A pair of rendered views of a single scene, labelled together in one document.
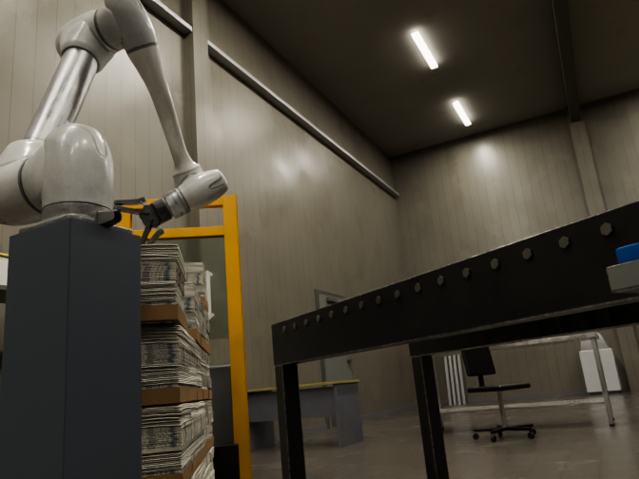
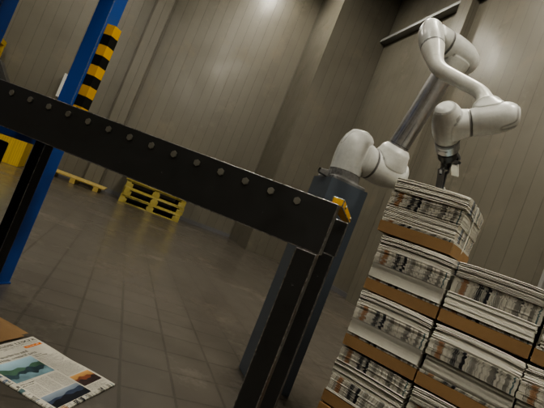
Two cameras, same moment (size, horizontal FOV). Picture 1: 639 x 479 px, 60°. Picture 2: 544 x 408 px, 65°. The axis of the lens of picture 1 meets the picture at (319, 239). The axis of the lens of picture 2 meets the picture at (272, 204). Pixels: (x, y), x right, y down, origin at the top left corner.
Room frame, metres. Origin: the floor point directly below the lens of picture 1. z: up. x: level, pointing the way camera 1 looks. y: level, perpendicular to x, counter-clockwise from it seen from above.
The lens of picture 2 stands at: (2.46, -1.06, 0.71)
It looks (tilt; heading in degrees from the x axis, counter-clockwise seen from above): 2 degrees up; 135
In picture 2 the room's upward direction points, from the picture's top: 22 degrees clockwise
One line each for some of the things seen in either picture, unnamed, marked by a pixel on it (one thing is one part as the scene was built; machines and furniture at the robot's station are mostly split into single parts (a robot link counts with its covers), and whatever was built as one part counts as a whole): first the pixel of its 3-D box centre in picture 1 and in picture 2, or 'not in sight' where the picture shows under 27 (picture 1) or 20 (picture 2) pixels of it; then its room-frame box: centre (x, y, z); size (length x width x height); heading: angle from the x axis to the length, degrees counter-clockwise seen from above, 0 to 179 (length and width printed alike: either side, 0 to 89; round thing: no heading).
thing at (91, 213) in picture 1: (83, 222); (338, 176); (1.21, 0.54, 1.03); 0.22 x 0.18 x 0.06; 64
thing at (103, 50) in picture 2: not in sight; (95, 72); (0.40, -0.38, 1.05); 0.05 x 0.05 x 0.45; 31
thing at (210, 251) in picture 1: (180, 288); not in sight; (3.31, 0.88, 1.27); 0.57 x 0.01 x 0.65; 99
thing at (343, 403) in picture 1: (301, 414); not in sight; (6.56, 0.39, 0.33); 1.24 x 0.64 x 0.67; 64
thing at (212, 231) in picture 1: (178, 234); not in sight; (3.29, 0.88, 1.62); 0.75 x 0.06 x 0.06; 99
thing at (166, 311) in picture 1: (157, 319); (418, 239); (1.70, 0.53, 0.86); 0.29 x 0.16 x 0.04; 10
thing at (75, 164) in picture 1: (75, 170); (354, 152); (1.22, 0.57, 1.17); 0.18 x 0.16 x 0.22; 66
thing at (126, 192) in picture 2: not in sight; (156, 189); (-5.38, 3.51, 0.45); 1.26 x 0.90 x 0.90; 64
